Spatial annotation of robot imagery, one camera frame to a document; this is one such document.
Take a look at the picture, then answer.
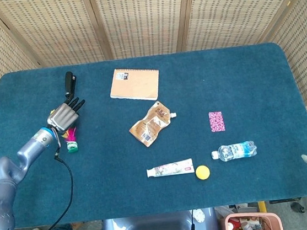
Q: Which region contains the blue table cloth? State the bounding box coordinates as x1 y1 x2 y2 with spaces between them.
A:
0 37 307 230

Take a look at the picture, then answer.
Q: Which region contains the brown spouted drink pouch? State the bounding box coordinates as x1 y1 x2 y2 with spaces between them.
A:
126 99 181 149

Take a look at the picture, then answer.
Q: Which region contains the pink plastic basket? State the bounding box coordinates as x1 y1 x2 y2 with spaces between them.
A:
223 208 284 230

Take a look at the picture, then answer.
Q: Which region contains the orange spiral notebook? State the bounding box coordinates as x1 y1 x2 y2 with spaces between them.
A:
107 63 163 106

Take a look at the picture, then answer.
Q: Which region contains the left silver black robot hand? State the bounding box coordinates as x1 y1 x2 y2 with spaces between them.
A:
44 95 90 134

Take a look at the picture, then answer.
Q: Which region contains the white toothpaste tube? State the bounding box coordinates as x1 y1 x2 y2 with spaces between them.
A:
145 158 195 179

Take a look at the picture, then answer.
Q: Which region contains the colourful feather shuttlecock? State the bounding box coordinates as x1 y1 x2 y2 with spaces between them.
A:
62 126 80 154

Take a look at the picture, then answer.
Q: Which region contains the clear plastic water bottle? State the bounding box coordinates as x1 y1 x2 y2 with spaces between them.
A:
210 140 258 163

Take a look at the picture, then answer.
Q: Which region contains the pink patterned card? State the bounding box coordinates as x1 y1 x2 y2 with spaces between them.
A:
208 110 226 133

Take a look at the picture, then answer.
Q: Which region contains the black torso cable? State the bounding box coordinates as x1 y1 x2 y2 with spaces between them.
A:
187 209 198 230

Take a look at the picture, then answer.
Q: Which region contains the black stapler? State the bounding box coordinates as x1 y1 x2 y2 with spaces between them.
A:
62 70 80 104

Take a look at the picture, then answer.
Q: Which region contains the yellow round ball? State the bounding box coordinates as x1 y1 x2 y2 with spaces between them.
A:
194 164 212 181

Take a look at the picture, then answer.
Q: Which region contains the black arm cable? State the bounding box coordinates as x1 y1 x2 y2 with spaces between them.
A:
10 146 80 230

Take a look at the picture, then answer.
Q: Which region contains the woven bamboo folding screen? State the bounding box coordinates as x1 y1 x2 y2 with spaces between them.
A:
0 0 307 147

